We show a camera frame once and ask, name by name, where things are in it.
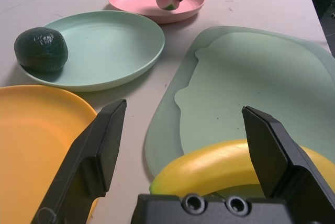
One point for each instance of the yellow plastic plate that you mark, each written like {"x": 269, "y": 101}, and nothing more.
{"x": 34, "y": 129}

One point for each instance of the dark green toy avocado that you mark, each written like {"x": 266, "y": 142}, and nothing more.
{"x": 42, "y": 48}

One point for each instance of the green silicone cutting mat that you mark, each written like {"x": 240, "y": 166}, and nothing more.
{"x": 248, "y": 72}

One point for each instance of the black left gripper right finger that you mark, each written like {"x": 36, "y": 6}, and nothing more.
{"x": 282, "y": 161}

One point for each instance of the yellow toy banana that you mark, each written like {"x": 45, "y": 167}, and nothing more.
{"x": 209, "y": 166}

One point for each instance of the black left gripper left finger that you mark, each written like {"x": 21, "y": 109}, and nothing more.
{"x": 89, "y": 161}

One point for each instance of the green plastic plate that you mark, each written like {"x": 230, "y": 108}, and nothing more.
{"x": 110, "y": 48}

